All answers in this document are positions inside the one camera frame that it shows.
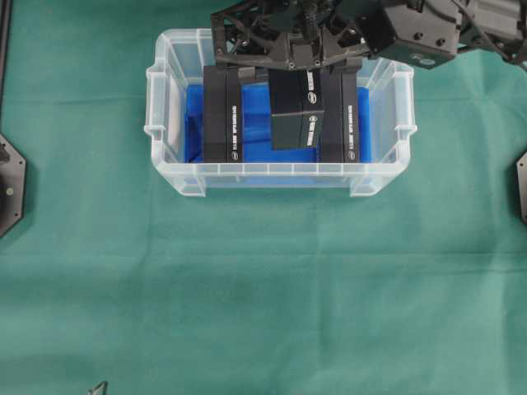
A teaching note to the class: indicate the clear plastic storage bin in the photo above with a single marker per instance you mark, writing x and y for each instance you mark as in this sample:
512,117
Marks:
180,56

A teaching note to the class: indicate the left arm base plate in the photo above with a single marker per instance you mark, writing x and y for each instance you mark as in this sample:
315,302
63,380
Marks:
13,182

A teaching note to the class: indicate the blue liner sheet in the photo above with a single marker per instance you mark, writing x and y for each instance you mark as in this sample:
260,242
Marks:
257,128

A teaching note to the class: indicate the small metal bracket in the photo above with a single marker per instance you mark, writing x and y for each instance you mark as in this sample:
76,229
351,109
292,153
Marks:
100,389

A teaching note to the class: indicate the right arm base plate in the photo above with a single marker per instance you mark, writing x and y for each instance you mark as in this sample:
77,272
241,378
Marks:
521,171

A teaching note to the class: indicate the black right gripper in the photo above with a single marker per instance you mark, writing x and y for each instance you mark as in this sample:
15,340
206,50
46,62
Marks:
287,36

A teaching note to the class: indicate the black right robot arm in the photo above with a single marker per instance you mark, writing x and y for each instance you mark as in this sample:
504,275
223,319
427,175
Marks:
428,34

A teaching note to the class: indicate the black frame rail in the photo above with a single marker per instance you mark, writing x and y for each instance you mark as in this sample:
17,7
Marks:
6,13

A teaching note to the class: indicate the black RealSense D415 box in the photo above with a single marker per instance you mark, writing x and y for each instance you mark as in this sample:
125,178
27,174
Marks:
297,108

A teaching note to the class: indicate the black RealSense D435i box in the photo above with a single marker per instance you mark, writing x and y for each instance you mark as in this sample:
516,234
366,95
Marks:
340,137
222,115

